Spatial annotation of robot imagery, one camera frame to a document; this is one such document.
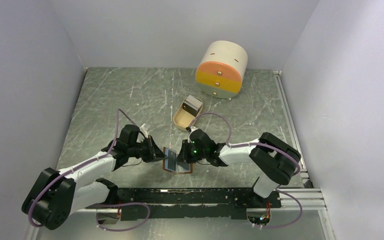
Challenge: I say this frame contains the stack of credit cards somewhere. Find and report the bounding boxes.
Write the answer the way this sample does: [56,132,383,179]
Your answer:
[182,95,203,117]

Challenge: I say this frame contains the round mini drawer cabinet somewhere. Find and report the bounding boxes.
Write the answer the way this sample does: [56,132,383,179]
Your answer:
[195,40,248,99]

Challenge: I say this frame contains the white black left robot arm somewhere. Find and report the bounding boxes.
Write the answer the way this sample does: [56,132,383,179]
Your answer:
[21,124,167,230]

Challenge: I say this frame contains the brown leather card holder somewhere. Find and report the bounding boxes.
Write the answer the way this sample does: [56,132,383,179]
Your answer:
[162,147,193,174]

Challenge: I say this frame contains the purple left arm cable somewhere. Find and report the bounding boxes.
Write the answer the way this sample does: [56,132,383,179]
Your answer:
[27,108,147,228]

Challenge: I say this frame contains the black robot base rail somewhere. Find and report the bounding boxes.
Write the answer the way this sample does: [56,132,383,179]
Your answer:
[90,187,282,221]

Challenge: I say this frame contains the aluminium frame rail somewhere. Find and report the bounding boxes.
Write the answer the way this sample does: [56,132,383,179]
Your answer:
[272,70,337,240]

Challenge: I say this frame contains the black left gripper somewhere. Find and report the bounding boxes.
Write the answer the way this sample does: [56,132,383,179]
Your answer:
[127,134,168,163]

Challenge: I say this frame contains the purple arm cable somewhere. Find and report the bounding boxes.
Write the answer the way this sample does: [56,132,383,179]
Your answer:
[186,112,303,230]
[27,108,147,228]

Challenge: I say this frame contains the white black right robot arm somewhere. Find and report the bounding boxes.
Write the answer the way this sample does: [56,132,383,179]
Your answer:
[176,128,301,207]

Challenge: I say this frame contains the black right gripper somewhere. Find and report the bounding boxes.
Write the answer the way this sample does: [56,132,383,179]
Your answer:
[175,139,208,164]

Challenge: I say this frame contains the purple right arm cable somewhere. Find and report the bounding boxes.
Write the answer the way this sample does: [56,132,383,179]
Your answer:
[186,112,303,230]

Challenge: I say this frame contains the beige oval card tray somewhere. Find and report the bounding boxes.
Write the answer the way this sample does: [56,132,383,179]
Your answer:
[172,97,204,131]

